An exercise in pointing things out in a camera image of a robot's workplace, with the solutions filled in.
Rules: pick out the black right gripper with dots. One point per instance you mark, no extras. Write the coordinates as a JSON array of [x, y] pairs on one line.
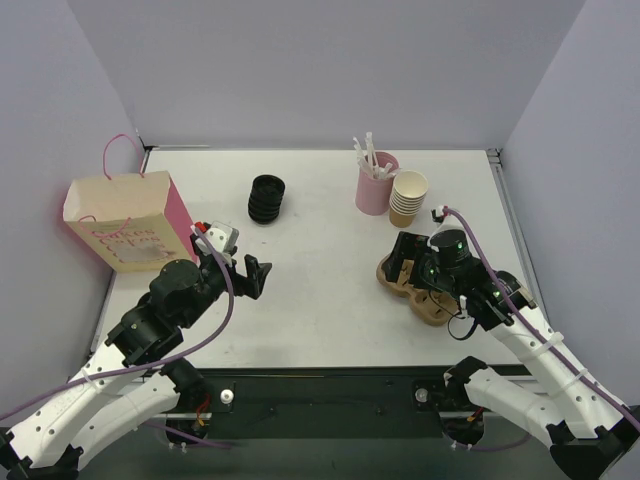
[[417, 261]]

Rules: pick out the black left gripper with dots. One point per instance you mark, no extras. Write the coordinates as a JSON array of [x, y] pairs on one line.
[[244, 279]]

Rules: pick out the pink and cream paper bag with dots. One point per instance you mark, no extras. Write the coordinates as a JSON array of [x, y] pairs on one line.
[[135, 221]]

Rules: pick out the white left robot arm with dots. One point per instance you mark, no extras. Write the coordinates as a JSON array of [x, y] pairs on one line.
[[131, 376]]

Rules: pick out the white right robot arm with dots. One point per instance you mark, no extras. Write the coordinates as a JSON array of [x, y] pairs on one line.
[[585, 428]]

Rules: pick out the brown cardboard cup carrier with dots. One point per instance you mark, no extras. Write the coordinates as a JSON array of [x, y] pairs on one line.
[[433, 308]]

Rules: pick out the pink cylindrical holder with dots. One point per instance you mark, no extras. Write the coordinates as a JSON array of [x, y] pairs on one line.
[[373, 194]]

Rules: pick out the stack of brown paper cups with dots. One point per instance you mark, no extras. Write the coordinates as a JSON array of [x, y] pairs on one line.
[[408, 193]]

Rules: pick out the stack of black cup lids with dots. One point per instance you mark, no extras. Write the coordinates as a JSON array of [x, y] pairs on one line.
[[265, 198]]

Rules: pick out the white wrapped straws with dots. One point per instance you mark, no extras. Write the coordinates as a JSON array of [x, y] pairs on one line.
[[377, 165]]

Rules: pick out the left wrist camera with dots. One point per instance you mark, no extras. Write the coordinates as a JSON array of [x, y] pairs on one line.
[[222, 238]]

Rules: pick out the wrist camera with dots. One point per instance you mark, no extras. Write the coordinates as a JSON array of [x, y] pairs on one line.
[[222, 238], [444, 221]]

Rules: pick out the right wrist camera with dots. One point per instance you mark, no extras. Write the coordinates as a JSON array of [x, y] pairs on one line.
[[444, 221]]

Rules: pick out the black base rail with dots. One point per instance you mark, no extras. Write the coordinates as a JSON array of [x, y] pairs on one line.
[[409, 402]]

